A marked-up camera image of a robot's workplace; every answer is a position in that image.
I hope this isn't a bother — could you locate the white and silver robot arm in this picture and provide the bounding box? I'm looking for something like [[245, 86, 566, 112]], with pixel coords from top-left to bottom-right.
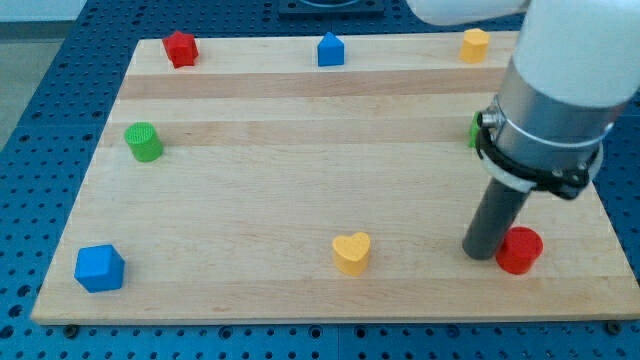
[[408, 0, 639, 199]]

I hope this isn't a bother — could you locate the green block behind arm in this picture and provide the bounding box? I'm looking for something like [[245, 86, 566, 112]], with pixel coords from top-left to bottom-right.
[[468, 111, 481, 148]]

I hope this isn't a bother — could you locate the wooden board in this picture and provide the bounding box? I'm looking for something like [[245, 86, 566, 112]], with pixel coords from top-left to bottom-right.
[[32, 31, 639, 325]]

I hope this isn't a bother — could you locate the yellow hexagon block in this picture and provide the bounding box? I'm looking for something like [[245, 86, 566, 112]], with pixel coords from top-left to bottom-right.
[[459, 28, 490, 64]]

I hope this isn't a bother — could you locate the yellow heart block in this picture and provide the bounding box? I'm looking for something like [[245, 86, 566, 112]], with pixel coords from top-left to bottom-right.
[[332, 232, 371, 276]]

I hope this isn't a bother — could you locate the blue pentagon house block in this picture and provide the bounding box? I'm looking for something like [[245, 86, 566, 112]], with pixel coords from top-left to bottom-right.
[[317, 32, 345, 67]]

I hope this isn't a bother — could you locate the green cylinder block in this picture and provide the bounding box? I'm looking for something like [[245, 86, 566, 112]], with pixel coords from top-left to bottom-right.
[[124, 122, 164, 162]]

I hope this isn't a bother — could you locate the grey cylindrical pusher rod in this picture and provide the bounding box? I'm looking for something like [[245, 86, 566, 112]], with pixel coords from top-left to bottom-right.
[[462, 179, 530, 260]]

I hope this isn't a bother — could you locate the red star block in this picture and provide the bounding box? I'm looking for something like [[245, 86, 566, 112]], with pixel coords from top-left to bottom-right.
[[162, 31, 199, 68]]

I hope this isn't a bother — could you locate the red cylinder block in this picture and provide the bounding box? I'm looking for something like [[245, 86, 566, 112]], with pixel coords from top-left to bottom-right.
[[495, 227, 544, 275]]

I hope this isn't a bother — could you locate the blue cube block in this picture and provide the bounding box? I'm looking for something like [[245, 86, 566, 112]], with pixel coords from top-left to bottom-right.
[[74, 244, 125, 293]]

